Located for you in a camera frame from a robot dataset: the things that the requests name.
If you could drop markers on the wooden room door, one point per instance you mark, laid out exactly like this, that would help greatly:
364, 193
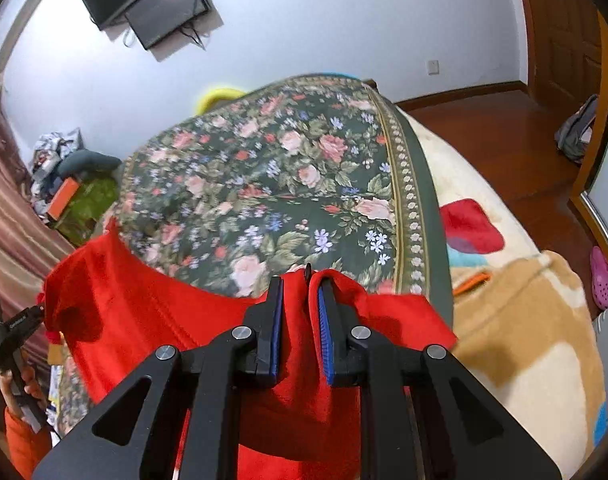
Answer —
559, 25

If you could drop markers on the grey cushion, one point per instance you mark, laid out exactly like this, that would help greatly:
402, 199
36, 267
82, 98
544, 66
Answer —
91, 162

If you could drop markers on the person's left hand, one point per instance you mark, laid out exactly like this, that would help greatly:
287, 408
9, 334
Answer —
31, 385

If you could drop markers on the orange box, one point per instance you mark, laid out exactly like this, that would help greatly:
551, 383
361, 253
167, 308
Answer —
64, 197

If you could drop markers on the grey backpack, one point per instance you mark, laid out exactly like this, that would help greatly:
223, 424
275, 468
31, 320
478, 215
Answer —
576, 130

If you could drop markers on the red zip jacket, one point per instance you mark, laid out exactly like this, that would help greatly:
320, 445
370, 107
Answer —
134, 310

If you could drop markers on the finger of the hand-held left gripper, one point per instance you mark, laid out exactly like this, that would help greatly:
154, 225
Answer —
24, 320

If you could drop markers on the person's left forearm orange sleeve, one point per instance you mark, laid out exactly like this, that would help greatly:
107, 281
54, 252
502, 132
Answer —
26, 447

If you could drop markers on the dark floral quilt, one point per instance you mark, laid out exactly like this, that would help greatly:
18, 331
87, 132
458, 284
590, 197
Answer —
264, 170

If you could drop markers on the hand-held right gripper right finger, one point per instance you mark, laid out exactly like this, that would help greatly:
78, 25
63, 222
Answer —
326, 330

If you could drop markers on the small black wall monitor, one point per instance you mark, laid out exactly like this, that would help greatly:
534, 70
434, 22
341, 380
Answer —
166, 7

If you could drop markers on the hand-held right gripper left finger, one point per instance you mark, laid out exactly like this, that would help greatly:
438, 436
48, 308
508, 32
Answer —
276, 330

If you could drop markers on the pink clog shoe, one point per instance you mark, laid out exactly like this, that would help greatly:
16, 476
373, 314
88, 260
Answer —
603, 280

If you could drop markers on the striped brown curtain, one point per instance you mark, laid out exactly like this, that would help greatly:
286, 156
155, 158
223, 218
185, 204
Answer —
14, 240

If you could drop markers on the white wall socket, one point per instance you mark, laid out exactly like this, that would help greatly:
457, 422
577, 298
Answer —
434, 66

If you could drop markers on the beige cartoon blanket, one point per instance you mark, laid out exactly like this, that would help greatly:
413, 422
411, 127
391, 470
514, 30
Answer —
509, 335

